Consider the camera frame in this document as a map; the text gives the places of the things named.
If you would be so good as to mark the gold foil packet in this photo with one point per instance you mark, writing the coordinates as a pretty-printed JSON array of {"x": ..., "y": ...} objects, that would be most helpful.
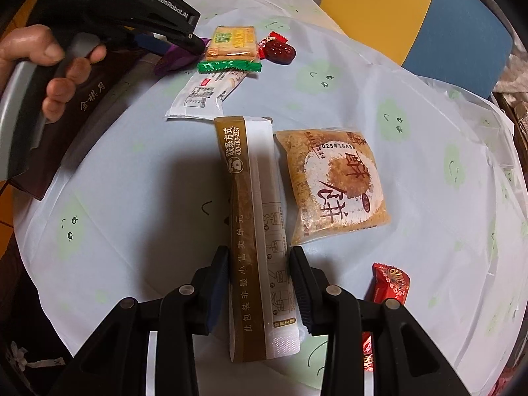
[{"x": 522, "y": 117}]

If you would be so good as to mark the white tablecloth with green faces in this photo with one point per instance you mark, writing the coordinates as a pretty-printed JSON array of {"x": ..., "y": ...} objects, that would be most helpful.
[{"x": 412, "y": 165}]

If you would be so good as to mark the dried red date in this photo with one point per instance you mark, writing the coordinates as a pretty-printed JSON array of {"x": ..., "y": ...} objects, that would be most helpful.
[{"x": 281, "y": 52}]

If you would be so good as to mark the person's left hand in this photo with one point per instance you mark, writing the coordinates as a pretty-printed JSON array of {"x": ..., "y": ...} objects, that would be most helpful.
[{"x": 33, "y": 45}]

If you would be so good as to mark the yellow and blue chair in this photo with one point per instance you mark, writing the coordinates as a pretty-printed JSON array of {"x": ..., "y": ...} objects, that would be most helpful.
[{"x": 433, "y": 20}]

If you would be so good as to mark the purple candy wrapper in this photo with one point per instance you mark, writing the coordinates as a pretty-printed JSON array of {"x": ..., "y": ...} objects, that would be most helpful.
[{"x": 173, "y": 62}]

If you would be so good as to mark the small red candy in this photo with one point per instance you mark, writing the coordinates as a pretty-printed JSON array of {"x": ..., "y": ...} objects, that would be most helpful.
[{"x": 272, "y": 38}]

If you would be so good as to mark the clear flaky pastry packet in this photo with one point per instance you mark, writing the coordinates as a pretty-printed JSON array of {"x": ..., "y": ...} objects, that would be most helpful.
[{"x": 334, "y": 185}]

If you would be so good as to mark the grey patterned cloth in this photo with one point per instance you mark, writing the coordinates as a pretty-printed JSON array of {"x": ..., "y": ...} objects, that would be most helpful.
[{"x": 517, "y": 66}]

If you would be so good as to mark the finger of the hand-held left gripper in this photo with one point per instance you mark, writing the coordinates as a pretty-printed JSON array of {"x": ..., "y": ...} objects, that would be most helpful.
[
  {"x": 189, "y": 43},
  {"x": 148, "y": 43}
]

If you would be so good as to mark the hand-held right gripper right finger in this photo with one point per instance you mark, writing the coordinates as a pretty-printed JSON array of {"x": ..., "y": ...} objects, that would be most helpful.
[{"x": 299, "y": 297}]

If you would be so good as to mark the maroon gift box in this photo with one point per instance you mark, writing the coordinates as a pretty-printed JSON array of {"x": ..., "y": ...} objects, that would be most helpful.
[{"x": 70, "y": 144}]

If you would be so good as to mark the red patterned snack packet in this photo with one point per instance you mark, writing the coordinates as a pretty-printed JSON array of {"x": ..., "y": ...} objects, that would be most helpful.
[{"x": 390, "y": 282}]

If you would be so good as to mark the white sachet with red label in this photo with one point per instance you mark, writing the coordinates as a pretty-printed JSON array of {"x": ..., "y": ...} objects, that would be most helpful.
[{"x": 198, "y": 97}]

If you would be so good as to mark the long brown white sachet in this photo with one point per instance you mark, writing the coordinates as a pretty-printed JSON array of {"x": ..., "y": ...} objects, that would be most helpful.
[{"x": 251, "y": 214}]

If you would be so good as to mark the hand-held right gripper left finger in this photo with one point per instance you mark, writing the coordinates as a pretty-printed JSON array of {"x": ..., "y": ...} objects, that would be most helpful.
[{"x": 218, "y": 297}]

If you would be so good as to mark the yellow green cracker packet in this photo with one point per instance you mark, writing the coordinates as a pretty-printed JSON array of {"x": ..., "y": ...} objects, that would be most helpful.
[{"x": 233, "y": 51}]

